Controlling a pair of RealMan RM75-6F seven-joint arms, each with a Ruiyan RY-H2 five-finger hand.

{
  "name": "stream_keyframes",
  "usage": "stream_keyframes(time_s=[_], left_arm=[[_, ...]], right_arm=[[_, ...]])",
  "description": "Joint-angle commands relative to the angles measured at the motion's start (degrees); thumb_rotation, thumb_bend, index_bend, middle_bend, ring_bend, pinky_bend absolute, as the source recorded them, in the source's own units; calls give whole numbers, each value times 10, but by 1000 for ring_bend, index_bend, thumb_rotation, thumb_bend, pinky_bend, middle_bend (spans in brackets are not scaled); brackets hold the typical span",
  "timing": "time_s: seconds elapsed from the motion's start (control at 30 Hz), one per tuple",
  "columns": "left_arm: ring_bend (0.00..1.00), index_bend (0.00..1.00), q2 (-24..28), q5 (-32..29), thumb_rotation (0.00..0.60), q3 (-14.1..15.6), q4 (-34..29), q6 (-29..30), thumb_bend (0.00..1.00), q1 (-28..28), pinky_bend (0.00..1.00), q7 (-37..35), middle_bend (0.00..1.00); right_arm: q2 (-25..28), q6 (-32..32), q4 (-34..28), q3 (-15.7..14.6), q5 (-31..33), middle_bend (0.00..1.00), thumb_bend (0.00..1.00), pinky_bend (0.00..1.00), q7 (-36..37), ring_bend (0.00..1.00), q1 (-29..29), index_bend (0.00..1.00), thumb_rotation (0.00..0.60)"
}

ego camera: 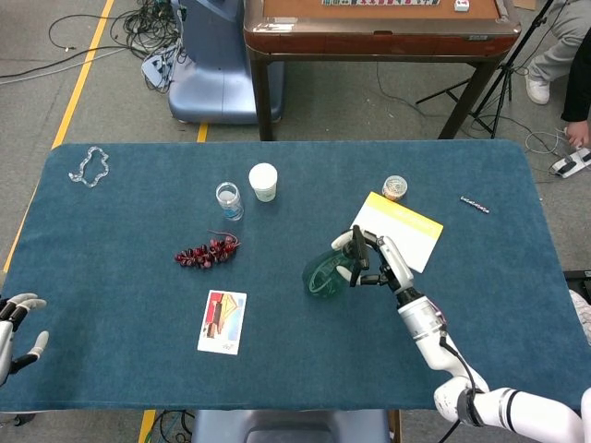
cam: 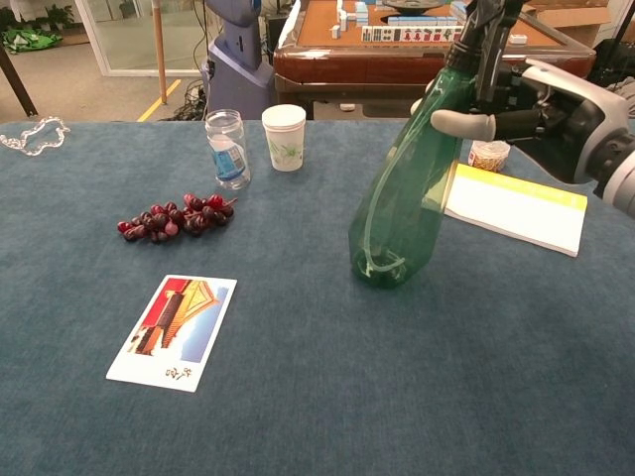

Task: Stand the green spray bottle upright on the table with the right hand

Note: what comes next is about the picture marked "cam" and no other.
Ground white notepad yellow stripe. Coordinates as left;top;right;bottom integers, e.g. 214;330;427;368
444;163;589;259

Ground black table leg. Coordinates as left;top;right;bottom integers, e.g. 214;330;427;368
0;44;40;119

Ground green bag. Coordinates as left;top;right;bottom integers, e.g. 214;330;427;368
1;28;64;55

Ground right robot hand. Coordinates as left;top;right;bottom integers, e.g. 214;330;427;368
411;57;634;185

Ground row of face-up mahjong tiles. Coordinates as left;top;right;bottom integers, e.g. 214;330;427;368
360;25;465;45

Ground white paper cup green print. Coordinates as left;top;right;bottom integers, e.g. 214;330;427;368
261;104;308;174

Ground green transparent spray bottle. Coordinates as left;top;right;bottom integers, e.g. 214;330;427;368
347;0;525;292

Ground round clear toothpick container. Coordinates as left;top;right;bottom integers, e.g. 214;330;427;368
467;140;511;174

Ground black tripod stand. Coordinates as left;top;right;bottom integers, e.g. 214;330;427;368
587;0;635;95

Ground cardboard box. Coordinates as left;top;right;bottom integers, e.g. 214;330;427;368
525;0;616;49

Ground wooden pole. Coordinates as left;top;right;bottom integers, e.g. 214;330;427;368
151;0;169;106

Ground clear crystal bead chain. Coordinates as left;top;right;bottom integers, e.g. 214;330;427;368
0;116;72;159

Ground red artificial grape bunch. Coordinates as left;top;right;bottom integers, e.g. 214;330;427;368
117;192;239;245

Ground postcard with palace photo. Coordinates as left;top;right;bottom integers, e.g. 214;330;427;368
105;274;238;394

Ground brown mahjong table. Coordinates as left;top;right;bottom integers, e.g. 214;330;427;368
272;0;596;122

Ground clear plastic jar blue label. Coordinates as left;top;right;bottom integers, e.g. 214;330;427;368
204;109;252;191

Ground blue machine stand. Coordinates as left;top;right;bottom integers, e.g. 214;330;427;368
200;0;277;121

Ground green potted plants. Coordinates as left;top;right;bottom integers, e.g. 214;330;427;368
0;3;75;34

